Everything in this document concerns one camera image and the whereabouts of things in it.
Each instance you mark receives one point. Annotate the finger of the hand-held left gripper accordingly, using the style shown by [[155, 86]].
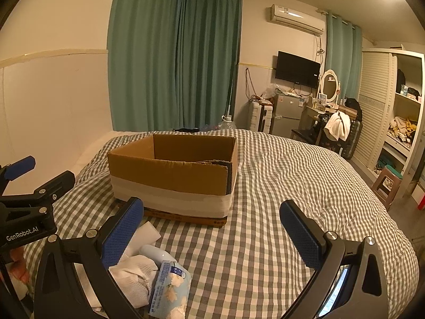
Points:
[[56, 182], [21, 166]]

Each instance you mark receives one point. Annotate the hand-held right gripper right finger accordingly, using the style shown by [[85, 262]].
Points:
[[300, 236]]

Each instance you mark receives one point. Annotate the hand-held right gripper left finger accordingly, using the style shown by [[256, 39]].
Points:
[[122, 231]]

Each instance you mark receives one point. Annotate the white plastic case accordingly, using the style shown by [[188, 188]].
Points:
[[146, 236]]

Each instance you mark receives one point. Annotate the pale plastic bottle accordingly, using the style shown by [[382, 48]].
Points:
[[154, 252]]

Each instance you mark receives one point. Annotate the white knitted cloth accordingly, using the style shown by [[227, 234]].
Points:
[[132, 274]]

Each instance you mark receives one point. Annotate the cardboard box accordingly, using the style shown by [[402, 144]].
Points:
[[166, 176]]

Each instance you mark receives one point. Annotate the floral tissue packet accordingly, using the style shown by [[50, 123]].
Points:
[[169, 289]]

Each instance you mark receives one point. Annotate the person's left hand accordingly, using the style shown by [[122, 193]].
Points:
[[18, 265]]

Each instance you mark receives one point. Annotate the checkered blanket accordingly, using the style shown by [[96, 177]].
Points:
[[249, 256]]

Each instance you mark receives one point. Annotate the small wooden stool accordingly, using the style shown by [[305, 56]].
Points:
[[385, 181]]

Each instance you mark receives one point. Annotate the chair with white cloth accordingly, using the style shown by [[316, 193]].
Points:
[[348, 143]]

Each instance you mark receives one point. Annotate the white towel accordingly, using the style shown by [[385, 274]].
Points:
[[337, 124]]

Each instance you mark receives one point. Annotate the black patterned case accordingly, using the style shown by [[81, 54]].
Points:
[[186, 129]]

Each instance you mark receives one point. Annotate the silver small fridge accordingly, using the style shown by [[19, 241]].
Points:
[[287, 116]]

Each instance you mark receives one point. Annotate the vanity desk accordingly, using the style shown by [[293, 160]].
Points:
[[313, 113]]

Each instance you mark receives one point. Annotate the white ribbed suitcase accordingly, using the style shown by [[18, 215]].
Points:
[[259, 116]]

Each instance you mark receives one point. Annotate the clear water jug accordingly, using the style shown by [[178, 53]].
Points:
[[228, 123]]

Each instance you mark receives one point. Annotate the black bag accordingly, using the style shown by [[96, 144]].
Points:
[[352, 104]]

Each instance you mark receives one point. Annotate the pile of yellow clothes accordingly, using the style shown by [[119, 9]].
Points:
[[403, 128]]

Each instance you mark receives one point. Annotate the white louvred wardrobe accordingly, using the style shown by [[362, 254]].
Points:
[[375, 106]]

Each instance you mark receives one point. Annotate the oval white vanity mirror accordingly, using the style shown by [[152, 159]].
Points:
[[329, 86]]

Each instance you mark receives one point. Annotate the green curtain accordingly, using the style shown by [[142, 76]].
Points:
[[345, 56], [142, 56], [212, 56]]

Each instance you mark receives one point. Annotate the white air conditioner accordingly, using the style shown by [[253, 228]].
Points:
[[295, 18]]

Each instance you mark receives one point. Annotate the black wall television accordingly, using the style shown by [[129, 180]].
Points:
[[297, 69]]

